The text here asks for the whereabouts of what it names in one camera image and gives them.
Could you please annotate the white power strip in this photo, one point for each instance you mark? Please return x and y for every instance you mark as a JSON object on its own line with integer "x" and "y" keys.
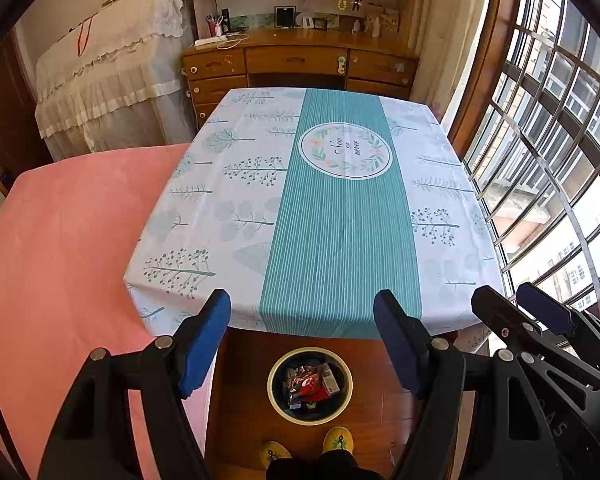
{"x": 210, "y": 40}

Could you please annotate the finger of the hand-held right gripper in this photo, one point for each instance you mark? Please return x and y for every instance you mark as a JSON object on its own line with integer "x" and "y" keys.
{"x": 500, "y": 317}
{"x": 545, "y": 306}

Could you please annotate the black photo frame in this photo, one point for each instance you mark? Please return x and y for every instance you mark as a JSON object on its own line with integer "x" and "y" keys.
{"x": 285, "y": 16}

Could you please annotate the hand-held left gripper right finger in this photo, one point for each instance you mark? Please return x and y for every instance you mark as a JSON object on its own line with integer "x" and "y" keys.
{"x": 395, "y": 347}

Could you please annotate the white holder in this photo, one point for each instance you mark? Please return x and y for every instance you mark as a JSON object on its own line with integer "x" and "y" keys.
{"x": 306, "y": 20}

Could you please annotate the white drawer safety lock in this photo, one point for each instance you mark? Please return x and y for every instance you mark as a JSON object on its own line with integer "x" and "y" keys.
{"x": 341, "y": 65}

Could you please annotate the small picture frame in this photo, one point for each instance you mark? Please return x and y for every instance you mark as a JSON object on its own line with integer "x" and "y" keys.
{"x": 320, "y": 23}

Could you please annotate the pen holder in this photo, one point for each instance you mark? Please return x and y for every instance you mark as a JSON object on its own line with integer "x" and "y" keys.
{"x": 213, "y": 26}

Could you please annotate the wooden desk with drawers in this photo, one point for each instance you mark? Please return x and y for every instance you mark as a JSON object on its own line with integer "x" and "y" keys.
{"x": 290, "y": 60}

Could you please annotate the blue bin with cream rim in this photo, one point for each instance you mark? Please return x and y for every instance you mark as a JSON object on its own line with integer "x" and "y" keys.
{"x": 310, "y": 416}

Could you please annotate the white curtain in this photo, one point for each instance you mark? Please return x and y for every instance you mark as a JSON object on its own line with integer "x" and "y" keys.
{"x": 445, "y": 35}

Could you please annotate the pink bed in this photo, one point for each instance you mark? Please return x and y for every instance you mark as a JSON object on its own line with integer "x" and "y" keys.
{"x": 55, "y": 260}

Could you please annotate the metal window grille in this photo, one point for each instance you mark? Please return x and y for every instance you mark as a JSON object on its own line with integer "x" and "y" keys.
{"x": 555, "y": 160}

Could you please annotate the yellow knitted slipper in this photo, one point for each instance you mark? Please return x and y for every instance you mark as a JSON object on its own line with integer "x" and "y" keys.
{"x": 335, "y": 437}
{"x": 274, "y": 452}

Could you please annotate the small hanging doll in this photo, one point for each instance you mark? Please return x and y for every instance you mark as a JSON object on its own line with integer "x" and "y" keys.
{"x": 356, "y": 2}

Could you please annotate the white red carton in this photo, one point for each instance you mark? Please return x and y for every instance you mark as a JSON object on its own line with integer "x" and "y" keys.
{"x": 331, "y": 382}

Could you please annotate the person's black trouser leg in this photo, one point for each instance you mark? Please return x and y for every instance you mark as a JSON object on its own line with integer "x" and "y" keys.
{"x": 330, "y": 466}

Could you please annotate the tree printed tablecloth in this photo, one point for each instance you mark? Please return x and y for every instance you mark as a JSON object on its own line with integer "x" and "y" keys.
{"x": 340, "y": 240}

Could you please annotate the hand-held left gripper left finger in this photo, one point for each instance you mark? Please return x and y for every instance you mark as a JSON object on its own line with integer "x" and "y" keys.
{"x": 205, "y": 347}

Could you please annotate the wooden window frame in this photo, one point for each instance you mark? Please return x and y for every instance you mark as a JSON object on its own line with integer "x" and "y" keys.
{"x": 485, "y": 50}

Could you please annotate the brown foil wrapper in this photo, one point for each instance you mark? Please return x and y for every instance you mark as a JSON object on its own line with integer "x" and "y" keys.
{"x": 294, "y": 377}

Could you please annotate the red snack packet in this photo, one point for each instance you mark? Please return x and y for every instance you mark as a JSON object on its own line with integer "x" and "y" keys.
{"x": 309, "y": 385}

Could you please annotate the tall white bottle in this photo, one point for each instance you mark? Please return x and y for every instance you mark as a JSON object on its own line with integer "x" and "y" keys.
{"x": 376, "y": 27}

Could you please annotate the dark wooden door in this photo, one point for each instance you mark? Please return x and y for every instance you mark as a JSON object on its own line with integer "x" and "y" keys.
{"x": 10, "y": 125}

